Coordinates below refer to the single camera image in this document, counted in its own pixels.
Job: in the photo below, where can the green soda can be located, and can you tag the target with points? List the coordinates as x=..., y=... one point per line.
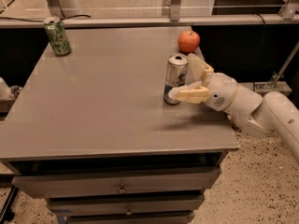
x=57, y=36

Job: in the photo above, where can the top grey drawer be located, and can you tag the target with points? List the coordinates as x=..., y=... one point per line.
x=114, y=183

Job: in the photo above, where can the red apple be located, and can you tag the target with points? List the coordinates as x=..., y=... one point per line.
x=188, y=41

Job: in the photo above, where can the grey metal post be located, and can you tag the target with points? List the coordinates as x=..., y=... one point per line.
x=175, y=10

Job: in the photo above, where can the grey drawer cabinet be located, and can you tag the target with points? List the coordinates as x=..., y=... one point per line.
x=100, y=109

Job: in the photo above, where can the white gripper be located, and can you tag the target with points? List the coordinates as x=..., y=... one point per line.
x=221, y=90

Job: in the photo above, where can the middle grey drawer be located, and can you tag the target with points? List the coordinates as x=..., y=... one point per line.
x=127, y=205

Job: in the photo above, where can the grey drawer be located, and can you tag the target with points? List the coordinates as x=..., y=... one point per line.
x=127, y=205
x=114, y=183
x=181, y=217

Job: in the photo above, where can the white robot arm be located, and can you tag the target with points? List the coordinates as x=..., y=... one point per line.
x=255, y=114

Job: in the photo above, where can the bottom grey drawer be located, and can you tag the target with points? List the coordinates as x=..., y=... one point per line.
x=181, y=217

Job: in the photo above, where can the white object at left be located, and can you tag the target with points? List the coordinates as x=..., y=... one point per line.
x=4, y=90

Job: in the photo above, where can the silver redbull can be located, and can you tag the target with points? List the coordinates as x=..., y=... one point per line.
x=176, y=72

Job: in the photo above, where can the grey metal rail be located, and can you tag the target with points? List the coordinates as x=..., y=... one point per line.
x=214, y=20

